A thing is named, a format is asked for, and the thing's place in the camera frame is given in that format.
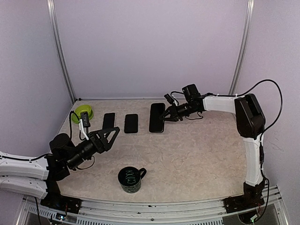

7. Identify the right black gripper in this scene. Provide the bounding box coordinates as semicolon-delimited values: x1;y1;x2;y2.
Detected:
160;101;198;121

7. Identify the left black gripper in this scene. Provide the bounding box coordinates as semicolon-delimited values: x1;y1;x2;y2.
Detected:
67;127;120;169

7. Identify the black phone case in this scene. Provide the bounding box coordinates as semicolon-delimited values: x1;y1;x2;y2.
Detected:
149;103;165;133
124;114;138;134

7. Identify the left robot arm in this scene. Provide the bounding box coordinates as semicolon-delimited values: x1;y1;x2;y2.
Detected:
0;127;120;209

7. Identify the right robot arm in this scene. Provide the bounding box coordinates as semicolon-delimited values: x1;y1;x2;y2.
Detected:
159;84;266;208

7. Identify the green plastic bowl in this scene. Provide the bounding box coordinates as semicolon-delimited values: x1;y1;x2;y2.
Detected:
75;105;93;118

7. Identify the black mug green print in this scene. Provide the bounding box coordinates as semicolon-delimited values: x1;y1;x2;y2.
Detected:
118;166;147;194

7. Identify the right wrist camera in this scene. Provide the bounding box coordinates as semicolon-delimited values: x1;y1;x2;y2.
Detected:
164;93;179;106

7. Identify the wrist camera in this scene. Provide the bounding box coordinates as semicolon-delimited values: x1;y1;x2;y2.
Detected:
164;93;179;106
79;111;90;140

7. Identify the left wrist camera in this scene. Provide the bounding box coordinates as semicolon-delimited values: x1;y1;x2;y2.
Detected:
79;111;90;140

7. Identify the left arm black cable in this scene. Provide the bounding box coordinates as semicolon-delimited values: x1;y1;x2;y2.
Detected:
23;110;96;225

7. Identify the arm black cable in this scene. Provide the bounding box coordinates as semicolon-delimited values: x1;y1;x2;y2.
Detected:
170;79;283;221
23;110;96;225

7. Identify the right aluminium frame post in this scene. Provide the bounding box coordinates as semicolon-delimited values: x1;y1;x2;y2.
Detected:
228;0;255;95

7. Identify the aluminium frame post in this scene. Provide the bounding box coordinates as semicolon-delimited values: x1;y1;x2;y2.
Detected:
46;0;76;104
228;0;255;95

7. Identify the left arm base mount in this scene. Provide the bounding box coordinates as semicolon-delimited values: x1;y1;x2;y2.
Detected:
40;180;82;214

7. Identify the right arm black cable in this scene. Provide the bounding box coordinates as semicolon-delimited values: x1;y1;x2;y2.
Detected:
170;79;283;221

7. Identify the front aluminium rail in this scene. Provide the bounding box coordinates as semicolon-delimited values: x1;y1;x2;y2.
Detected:
15;186;290;225

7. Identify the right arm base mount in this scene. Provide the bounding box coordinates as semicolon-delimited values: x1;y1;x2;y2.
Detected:
223;182;265;213

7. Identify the left aluminium frame post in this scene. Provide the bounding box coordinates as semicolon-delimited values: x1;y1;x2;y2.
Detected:
46;0;76;104

